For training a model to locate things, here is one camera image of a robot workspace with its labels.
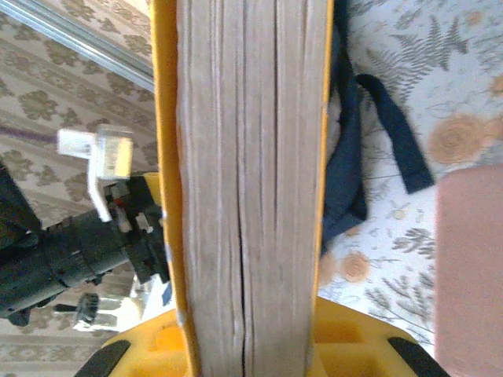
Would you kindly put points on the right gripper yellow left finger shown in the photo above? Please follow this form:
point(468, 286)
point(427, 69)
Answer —
point(149, 349)

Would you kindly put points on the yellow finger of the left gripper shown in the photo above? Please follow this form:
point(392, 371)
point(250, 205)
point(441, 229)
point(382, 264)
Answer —
point(152, 186)

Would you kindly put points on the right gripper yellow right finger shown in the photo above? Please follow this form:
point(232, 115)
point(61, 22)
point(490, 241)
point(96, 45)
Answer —
point(353, 345)

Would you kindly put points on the yellow paperback book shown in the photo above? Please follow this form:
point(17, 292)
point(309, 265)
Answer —
point(251, 157)

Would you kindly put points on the pink pencil case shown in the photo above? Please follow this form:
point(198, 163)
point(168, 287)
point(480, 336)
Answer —
point(471, 275)

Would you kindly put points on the navy student backpack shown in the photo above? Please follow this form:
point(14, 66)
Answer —
point(346, 165)

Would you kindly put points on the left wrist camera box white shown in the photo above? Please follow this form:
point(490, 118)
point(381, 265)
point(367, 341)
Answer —
point(114, 157)

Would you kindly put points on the aluminium frame post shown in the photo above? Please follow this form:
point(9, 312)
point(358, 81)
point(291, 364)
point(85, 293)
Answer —
point(78, 43)

